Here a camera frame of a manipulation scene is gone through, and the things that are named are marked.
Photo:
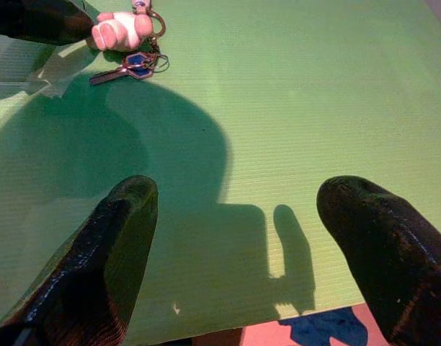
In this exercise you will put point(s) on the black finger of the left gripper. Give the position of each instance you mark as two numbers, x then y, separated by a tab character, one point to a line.
36	19

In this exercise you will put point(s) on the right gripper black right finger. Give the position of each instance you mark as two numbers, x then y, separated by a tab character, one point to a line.
393	252

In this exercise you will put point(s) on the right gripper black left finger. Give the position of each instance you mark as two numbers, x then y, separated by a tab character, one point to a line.
94	259

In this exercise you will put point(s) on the blue headed metal key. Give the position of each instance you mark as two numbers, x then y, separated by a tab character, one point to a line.
128	68

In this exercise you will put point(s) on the pink and blue floor mat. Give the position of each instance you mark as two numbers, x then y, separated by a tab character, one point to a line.
314	328

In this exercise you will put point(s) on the green ribbed mat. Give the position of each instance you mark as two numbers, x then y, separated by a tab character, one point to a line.
278	126

